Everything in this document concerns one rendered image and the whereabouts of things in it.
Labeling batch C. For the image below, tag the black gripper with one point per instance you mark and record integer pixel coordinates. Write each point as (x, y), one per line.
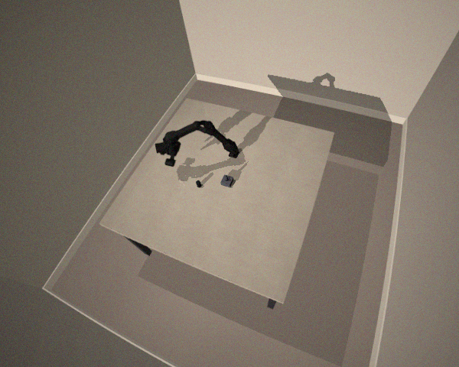
(171, 161)

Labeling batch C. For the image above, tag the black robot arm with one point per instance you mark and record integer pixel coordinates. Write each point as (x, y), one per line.
(171, 138)

